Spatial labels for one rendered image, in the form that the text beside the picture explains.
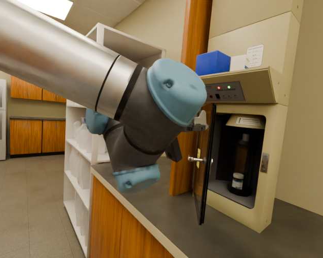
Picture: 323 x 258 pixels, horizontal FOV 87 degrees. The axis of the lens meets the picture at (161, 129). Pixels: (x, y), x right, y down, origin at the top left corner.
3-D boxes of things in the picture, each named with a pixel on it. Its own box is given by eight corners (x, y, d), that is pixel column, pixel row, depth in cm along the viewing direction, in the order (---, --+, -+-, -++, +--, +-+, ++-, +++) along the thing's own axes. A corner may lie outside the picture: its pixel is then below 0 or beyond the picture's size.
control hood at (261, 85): (201, 103, 83) (203, 82, 82) (278, 103, 58) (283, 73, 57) (185, 100, 75) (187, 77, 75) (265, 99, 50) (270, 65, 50)
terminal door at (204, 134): (194, 188, 85) (202, 107, 81) (201, 228, 55) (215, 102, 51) (192, 188, 85) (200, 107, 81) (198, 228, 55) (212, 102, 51)
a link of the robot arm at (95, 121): (88, 146, 32) (81, 112, 37) (138, 143, 39) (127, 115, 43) (100, 119, 28) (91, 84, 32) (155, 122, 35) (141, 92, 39)
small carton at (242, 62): (234, 76, 66) (236, 60, 66) (248, 75, 63) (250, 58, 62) (229, 73, 62) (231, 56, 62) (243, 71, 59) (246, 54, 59)
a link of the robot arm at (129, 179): (135, 171, 21) (114, 107, 26) (112, 201, 29) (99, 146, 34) (182, 162, 26) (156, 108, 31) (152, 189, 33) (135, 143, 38)
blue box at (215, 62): (208, 81, 79) (210, 61, 78) (228, 79, 71) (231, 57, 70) (194, 77, 72) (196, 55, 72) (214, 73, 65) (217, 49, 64)
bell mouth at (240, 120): (237, 125, 88) (238, 114, 88) (276, 129, 75) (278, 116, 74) (217, 124, 77) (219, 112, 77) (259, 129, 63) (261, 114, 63)
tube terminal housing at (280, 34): (219, 186, 103) (235, 54, 96) (282, 213, 78) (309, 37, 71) (192, 196, 87) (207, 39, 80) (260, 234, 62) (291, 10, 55)
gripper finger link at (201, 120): (216, 111, 53) (197, 109, 47) (214, 130, 53) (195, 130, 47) (208, 111, 55) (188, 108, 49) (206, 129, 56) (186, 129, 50)
